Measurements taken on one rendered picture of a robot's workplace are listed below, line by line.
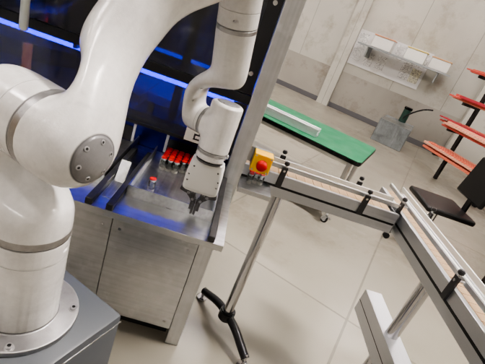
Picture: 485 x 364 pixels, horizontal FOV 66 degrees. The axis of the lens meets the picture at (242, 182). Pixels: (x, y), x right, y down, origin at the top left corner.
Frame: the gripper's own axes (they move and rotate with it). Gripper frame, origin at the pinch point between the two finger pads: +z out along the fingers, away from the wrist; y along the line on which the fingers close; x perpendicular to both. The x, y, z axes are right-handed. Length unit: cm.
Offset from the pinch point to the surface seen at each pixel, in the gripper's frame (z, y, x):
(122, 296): 72, 17, -32
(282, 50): -46, -11, -31
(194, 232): 4.3, -2.4, 6.2
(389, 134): 63, -319, -629
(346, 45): -61, -217, -849
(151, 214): 4.3, 10.6, 4.1
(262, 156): -10.6, -17.2, -30.5
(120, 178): 3.2, 23.7, -7.8
